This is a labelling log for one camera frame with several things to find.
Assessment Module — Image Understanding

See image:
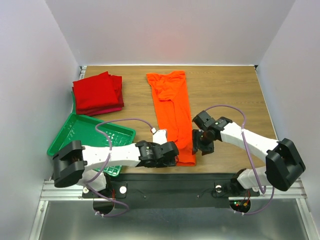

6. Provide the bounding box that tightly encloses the orange t shirt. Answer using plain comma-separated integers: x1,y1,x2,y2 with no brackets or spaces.
146,71,196,167

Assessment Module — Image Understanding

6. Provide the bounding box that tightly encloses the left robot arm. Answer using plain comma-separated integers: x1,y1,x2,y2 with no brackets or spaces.
53,140,179,197

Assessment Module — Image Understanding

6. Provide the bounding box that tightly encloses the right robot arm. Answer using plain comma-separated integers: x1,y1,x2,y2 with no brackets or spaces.
192,110,306,195

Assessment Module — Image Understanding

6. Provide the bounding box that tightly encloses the green plastic tray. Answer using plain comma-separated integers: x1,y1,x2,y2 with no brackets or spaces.
46,91,137,178

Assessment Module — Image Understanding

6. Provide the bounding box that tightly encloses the folded dark red t shirt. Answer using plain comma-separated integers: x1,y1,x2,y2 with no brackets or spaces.
72,84,124,116

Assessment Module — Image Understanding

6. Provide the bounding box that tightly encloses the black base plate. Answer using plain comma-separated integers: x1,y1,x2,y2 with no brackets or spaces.
82,173,259,214

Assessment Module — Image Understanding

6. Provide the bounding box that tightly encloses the aluminium frame rail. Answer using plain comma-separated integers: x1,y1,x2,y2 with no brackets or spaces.
29,159,307,240

